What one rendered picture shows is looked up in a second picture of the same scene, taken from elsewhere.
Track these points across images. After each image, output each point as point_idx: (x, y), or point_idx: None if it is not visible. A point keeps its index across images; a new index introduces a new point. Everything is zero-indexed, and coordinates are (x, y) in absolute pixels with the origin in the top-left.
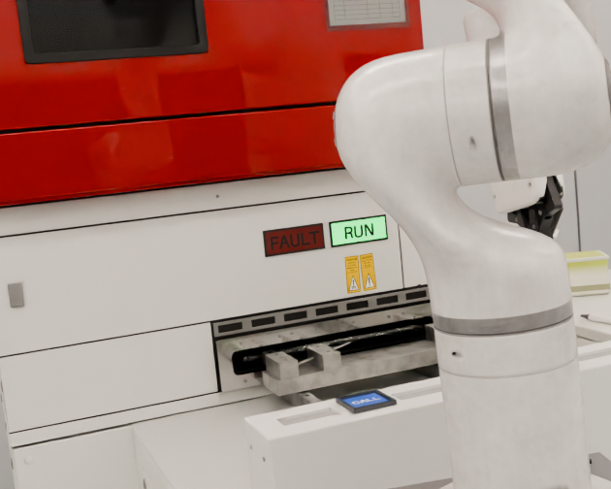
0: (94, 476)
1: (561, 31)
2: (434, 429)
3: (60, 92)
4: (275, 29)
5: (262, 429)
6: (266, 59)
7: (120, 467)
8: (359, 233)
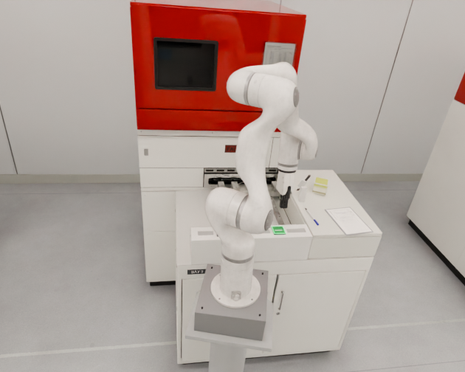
0: (163, 202)
1: (255, 209)
2: None
3: (164, 99)
4: None
5: (192, 235)
6: None
7: (170, 201)
8: None
